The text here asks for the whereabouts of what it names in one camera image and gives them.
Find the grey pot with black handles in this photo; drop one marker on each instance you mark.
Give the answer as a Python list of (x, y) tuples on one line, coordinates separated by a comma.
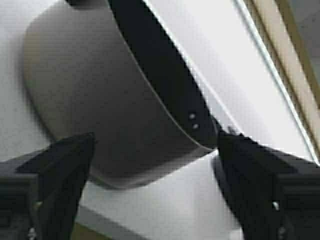
[(111, 68)]

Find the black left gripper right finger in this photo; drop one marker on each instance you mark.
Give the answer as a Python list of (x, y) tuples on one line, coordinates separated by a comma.
[(272, 194)]

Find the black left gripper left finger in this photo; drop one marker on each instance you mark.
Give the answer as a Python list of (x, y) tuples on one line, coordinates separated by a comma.
[(40, 191)]

